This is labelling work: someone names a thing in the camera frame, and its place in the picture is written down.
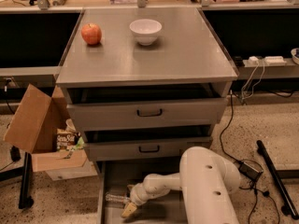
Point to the grey middle drawer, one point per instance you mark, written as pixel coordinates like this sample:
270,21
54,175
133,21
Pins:
143,149

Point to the black stand leg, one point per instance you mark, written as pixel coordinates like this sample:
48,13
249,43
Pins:
25,200
288,209

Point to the black stand leg right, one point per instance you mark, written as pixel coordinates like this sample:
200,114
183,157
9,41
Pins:
288,209

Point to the black power adapter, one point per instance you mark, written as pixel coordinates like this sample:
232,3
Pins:
249,171

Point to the grey drawer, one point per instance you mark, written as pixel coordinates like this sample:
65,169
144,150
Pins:
150,114
117,175
143,149

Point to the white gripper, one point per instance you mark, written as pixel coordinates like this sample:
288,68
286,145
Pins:
137,195

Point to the white wall plug adapter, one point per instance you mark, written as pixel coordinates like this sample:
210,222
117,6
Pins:
253,59

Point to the white ceramic bowl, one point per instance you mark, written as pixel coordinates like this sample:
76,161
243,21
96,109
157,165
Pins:
145,31

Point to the grey bottom drawer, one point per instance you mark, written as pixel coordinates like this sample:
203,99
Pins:
117,175

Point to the clear plastic water bottle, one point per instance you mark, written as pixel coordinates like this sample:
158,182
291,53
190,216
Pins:
117,198

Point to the sea salt snack bag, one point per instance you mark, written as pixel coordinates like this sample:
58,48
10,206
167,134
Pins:
66,140

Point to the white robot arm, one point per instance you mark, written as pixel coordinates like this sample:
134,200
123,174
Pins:
206,180

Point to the grey top drawer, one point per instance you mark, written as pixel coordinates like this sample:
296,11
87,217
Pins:
150,114

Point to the red apple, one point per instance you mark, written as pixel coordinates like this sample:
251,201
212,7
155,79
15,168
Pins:
91,33

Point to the grey metal drawer cabinet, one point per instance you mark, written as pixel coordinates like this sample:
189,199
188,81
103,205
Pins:
185,62

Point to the open cardboard box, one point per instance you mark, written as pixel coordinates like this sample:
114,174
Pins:
34,126

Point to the white power strip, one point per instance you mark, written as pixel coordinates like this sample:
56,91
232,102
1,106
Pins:
274,61

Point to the black stand leg left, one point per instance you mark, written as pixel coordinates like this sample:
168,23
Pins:
25,200

